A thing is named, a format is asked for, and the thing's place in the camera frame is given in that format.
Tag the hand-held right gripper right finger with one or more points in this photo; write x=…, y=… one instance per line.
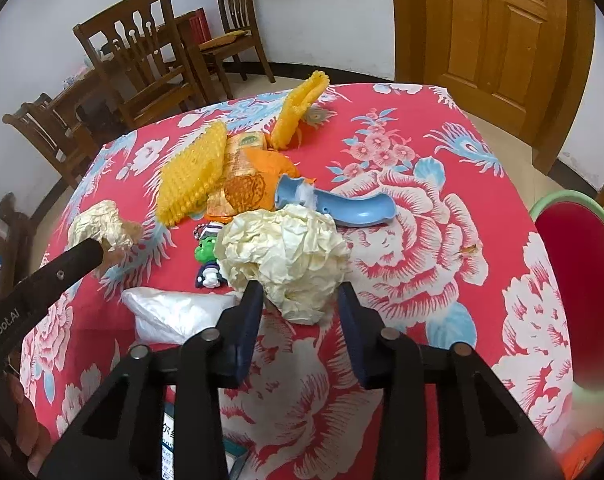
x=354, y=330

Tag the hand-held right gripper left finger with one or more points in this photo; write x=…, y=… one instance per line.
x=249, y=330

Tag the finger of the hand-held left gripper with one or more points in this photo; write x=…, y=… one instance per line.
x=74, y=266

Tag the small cream paper ball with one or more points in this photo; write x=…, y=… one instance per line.
x=96, y=222

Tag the large cream paper ball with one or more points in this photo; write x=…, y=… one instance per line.
x=287, y=255

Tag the blue plastic scoop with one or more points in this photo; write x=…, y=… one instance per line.
x=362, y=210

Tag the orange cloth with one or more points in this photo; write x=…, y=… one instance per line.
x=272, y=165

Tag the person's left hand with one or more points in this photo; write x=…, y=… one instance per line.
x=25, y=422

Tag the red floral tablecloth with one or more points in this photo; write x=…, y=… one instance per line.
x=407, y=285

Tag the white plastic bag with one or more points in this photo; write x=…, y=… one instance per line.
x=181, y=310

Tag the white blue printed carton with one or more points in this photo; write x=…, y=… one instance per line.
x=170, y=440

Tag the orange snack packet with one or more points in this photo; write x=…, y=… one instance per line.
x=242, y=180

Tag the flat yellow bubble wrap sheet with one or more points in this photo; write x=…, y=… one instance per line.
x=191, y=170

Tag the folded yellow bubble wrap sheet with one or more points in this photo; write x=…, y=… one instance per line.
x=294, y=110

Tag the wooden chair with slatted back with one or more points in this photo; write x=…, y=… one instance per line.
x=131, y=35

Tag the orange plastic stool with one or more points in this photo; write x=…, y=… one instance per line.
x=582, y=450

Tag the yellow seat cushion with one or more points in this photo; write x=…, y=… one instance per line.
x=224, y=40

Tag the wooden chair with cushion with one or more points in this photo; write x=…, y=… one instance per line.
x=236, y=0

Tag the wooden door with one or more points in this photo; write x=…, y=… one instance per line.
x=492, y=35
x=407, y=20

